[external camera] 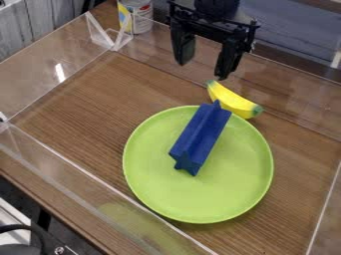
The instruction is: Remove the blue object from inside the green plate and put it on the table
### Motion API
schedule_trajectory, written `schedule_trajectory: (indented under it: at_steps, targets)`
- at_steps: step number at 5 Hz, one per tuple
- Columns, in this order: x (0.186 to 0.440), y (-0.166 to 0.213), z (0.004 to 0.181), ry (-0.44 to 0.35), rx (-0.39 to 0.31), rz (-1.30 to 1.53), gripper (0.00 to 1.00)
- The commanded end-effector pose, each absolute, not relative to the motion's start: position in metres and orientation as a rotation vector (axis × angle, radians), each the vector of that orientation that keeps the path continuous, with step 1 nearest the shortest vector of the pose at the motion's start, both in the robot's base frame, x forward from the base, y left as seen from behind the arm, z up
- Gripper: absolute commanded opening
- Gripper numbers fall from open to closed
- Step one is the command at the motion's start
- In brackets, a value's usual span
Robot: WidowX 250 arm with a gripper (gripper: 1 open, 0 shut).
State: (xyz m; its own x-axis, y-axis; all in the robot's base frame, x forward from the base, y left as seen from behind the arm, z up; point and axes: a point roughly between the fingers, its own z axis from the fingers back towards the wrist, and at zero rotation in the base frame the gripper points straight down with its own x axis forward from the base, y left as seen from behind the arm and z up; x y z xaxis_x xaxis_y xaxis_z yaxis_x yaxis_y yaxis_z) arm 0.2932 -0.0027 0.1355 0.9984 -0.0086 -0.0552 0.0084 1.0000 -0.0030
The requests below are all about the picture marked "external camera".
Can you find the clear acrylic corner bracket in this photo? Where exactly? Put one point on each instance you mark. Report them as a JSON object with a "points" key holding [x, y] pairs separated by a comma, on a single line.
{"points": [[110, 38]]}

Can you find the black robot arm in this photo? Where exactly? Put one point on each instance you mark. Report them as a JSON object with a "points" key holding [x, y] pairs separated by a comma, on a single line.
{"points": [[218, 21]]}

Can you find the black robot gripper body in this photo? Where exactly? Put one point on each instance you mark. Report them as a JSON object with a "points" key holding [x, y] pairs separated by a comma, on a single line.
{"points": [[215, 20]]}

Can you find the yellow toy banana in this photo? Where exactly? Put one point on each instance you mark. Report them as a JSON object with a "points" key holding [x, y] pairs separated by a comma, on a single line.
{"points": [[233, 101]]}

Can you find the green round plate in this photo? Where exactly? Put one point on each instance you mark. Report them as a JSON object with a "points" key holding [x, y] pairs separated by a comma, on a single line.
{"points": [[231, 181]]}

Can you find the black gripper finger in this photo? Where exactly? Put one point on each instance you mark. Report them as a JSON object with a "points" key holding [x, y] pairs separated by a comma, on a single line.
{"points": [[182, 42], [227, 59]]}

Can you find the clear acrylic enclosure wall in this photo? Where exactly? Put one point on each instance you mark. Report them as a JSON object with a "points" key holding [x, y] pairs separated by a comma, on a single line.
{"points": [[72, 99]]}

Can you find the blue star-shaped block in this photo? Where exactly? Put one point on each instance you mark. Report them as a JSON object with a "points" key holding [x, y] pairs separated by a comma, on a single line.
{"points": [[198, 137]]}

